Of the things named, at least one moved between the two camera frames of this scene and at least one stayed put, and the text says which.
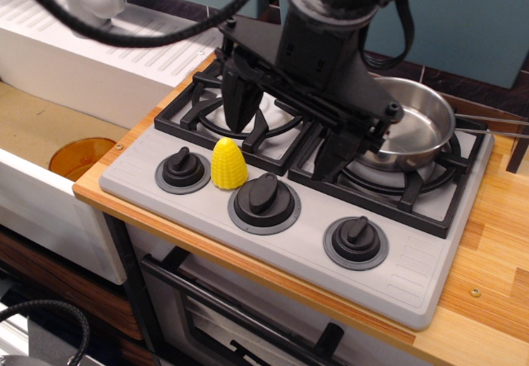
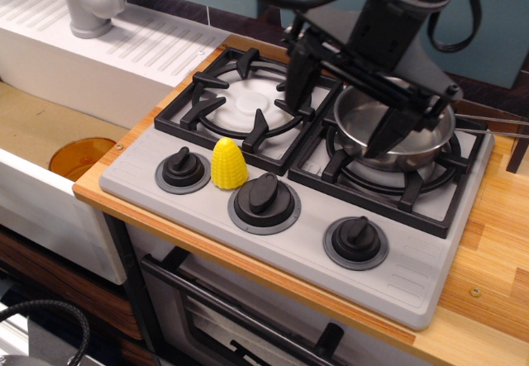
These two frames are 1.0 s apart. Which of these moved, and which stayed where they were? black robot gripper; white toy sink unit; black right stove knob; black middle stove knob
Moved: black robot gripper
Stayed: white toy sink unit; black middle stove knob; black right stove knob
